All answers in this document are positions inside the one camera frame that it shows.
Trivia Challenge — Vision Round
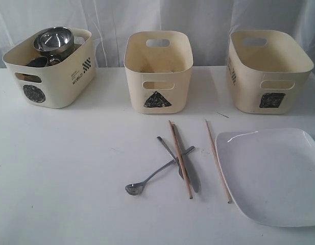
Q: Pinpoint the long steel spoon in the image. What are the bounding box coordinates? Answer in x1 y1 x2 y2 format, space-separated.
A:
125 145 196 197

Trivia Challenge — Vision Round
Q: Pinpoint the stainless steel bowl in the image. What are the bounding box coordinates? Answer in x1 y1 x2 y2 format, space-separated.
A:
33 27 75 55

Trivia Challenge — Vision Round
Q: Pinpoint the cream bin with triangle mark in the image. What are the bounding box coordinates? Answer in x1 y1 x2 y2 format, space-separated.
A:
124 31 193 114

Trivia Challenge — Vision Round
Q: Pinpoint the steel mug with round handle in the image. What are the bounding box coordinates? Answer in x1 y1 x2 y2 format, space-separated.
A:
46 55 62 66

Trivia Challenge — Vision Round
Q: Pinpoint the steel table knife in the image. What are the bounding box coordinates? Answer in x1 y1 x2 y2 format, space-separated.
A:
173 124 200 193

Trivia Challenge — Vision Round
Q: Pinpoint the cream bin with square mark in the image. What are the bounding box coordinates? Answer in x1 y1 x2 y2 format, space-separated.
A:
226 30 314 114

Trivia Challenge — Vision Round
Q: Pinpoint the wooden chopstick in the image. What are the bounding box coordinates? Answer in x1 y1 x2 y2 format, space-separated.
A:
205 120 233 204
168 120 193 200

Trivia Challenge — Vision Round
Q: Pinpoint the cream bin with circle mark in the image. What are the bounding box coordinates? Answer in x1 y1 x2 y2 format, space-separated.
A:
3 28 95 109

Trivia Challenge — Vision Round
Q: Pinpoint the steel mug with wire handle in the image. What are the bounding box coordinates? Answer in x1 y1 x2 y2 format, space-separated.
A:
15 56 49 83

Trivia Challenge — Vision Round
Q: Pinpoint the white square plate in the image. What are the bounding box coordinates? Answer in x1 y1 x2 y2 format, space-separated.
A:
215 128 315 227

